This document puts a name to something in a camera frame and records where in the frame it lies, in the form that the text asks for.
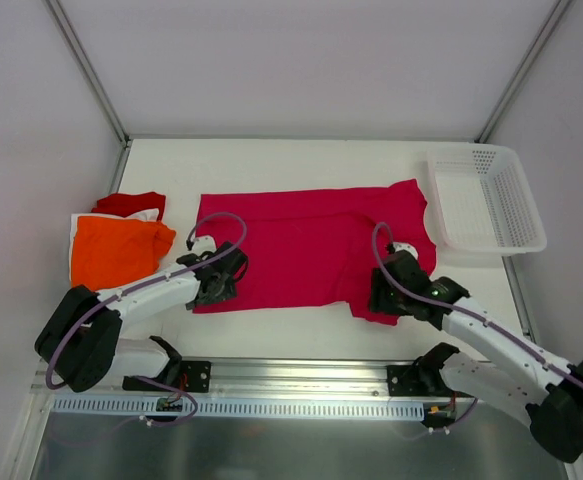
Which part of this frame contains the pink t-shirt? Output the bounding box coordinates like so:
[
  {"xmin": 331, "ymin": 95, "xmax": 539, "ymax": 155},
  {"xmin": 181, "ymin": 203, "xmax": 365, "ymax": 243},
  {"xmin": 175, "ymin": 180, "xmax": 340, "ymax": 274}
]
[{"xmin": 195, "ymin": 179, "xmax": 437, "ymax": 326}]

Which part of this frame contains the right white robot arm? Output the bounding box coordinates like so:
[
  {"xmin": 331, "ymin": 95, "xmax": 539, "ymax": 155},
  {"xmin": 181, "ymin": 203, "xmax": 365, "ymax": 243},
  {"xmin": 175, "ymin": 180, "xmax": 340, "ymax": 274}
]
[{"xmin": 369, "ymin": 243, "xmax": 583, "ymax": 463}]

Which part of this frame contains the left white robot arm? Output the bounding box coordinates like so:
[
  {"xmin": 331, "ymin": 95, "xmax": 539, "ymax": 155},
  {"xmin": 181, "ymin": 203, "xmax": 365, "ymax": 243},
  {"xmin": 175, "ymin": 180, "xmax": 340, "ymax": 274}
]
[{"xmin": 34, "ymin": 242, "xmax": 249, "ymax": 393}]

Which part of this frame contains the white plastic mesh basket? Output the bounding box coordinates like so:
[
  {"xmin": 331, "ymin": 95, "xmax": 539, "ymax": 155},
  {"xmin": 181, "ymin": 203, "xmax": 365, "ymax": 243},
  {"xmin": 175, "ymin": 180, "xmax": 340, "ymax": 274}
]
[{"xmin": 426, "ymin": 143, "xmax": 547, "ymax": 257}]

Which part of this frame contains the orange folded t-shirt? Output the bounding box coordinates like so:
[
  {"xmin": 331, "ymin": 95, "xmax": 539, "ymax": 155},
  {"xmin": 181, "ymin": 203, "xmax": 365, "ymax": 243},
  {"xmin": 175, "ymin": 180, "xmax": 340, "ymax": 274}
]
[{"xmin": 69, "ymin": 215, "xmax": 177, "ymax": 292}]

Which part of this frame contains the red folded t-shirt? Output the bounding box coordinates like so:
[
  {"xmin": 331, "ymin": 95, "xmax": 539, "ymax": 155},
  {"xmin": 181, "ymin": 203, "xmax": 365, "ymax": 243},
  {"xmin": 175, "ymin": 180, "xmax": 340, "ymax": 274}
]
[{"xmin": 91, "ymin": 192, "xmax": 167, "ymax": 220}]

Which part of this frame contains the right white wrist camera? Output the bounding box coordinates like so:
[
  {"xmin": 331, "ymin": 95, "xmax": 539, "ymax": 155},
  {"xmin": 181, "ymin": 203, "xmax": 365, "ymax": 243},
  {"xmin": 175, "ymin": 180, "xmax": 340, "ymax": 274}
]
[{"xmin": 387, "ymin": 242, "xmax": 419, "ymax": 259}]

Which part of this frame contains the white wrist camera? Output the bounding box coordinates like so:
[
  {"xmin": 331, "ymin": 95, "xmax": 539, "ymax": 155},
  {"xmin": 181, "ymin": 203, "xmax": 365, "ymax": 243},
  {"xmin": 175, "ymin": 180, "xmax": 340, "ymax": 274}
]
[
  {"xmin": 387, "ymin": 242, "xmax": 419, "ymax": 259},
  {"xmin": 186, "ymin": 235, "xmax": 217, "ymax": 255}
]

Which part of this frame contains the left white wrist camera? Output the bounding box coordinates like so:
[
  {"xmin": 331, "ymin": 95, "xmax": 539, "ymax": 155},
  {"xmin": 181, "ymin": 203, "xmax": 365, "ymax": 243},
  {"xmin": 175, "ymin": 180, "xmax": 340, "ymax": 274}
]
[{"xmin": 186, "ymin": 235, "xmax": 217, "ymax": 255}]

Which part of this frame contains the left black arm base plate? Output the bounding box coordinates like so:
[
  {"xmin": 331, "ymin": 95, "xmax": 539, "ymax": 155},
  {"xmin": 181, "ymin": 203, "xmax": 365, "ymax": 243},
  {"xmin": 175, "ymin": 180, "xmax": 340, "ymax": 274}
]
[{"xmin": 122, "ymin": 359, "xmax": 212, "ymax": 393}]

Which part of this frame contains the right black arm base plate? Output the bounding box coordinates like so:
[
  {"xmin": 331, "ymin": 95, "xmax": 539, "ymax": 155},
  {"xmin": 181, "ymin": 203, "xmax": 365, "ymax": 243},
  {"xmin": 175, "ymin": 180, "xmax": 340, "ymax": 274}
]
[{"xmin": 386, "ymin": 364, "xmax": 453, "ymax": 397}]

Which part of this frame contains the aluminium mounting rail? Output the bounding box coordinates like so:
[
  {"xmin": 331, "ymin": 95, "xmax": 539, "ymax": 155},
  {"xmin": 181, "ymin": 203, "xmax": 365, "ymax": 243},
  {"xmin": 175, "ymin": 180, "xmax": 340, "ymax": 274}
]
[{"xmin": 29, "ymin": 353, "xmax": 571, "ymax": 402}]

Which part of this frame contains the white slotted cable duct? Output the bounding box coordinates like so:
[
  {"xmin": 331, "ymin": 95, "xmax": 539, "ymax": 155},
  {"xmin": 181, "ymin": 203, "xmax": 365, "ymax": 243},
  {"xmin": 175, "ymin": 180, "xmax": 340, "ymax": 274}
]
[{"xmin": 52, "ymin": 394, "xmax": 425, "ymax": 422}]

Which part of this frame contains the right aluminium frame post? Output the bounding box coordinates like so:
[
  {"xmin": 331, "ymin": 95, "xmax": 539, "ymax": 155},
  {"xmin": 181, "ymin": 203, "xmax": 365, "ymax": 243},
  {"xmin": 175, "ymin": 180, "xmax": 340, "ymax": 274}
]
[{"xmin": 474, "ymin": 0, "xmax": 575, "ymax": 144}]

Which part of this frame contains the aluminium frame post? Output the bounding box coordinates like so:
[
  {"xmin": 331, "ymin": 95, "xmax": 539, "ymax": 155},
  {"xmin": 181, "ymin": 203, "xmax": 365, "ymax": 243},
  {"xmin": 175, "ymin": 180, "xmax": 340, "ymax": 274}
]
[
  {"xmin": 474, "ymin": 0, "xmax": 575, "ymax": 144},
  {"xmin": 44, "ymin": 0, "xmax": 131, "ymax": 146}
]

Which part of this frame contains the left aluminium frame post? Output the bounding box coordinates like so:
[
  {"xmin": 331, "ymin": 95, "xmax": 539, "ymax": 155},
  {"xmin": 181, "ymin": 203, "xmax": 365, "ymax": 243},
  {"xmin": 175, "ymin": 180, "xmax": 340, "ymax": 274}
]
[{"xmin": 44, "ymin": 0, "xmax": 131, "ymax": 146}]

